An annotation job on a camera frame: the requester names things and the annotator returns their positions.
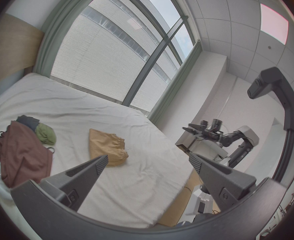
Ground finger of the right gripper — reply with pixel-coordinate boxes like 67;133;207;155
188;123;205;132
182;127;200;136

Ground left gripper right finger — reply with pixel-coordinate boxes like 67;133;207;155
188;152;257;210

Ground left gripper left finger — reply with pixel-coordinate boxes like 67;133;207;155
40;155;109;212

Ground mustard yellow shorts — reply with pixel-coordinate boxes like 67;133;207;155
88;128;129;167

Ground bed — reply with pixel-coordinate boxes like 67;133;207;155
0;13;200;231

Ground green garment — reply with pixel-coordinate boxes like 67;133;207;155
35;123;56;146

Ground dark brown shorts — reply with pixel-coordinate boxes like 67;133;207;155
0;120;56;188

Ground black garment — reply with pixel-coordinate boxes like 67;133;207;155
15;115;40;132

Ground window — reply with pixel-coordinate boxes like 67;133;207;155
50;0;196;113

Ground ceiling light panel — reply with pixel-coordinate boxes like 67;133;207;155
260;3;289;45

